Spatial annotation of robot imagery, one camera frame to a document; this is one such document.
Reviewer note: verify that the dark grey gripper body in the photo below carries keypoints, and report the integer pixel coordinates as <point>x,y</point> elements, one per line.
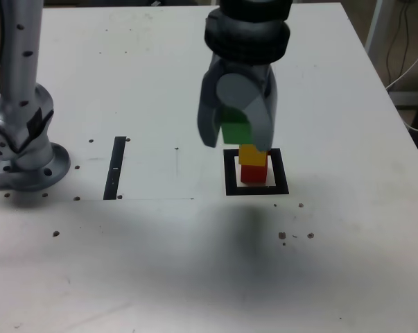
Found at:
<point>246,68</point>

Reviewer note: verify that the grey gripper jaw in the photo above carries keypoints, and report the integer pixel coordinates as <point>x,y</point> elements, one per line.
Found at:
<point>208,118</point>
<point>262,118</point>

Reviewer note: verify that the green cube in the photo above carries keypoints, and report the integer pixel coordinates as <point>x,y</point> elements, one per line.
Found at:
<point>236,132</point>

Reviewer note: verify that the yellow cube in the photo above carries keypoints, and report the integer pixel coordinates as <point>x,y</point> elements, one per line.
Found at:
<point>250,156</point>

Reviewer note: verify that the red cube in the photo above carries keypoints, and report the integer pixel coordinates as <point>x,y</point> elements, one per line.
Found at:
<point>253,174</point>

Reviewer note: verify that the black tape square outline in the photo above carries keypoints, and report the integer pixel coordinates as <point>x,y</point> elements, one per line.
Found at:
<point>281,173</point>

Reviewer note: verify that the black tape strip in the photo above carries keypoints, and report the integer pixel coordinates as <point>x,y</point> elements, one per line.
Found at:
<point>113,166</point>

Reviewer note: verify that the grey power strip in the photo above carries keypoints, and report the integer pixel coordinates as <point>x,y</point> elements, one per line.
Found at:
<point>406,98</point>

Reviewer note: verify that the white metal post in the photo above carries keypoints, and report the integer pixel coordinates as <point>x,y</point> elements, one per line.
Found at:
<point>375,27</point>

